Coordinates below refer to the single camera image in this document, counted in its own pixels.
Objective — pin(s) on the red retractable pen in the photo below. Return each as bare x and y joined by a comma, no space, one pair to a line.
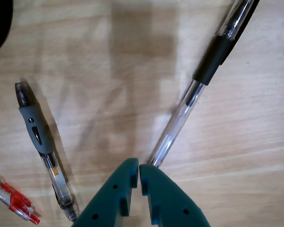
16,201

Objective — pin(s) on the grey grip retractable pen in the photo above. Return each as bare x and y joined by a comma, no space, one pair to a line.
35,127

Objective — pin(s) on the clear stick pen black grip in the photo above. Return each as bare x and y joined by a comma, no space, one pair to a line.
213,59

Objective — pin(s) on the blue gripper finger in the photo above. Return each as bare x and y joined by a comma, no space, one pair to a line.
109,201
170,201

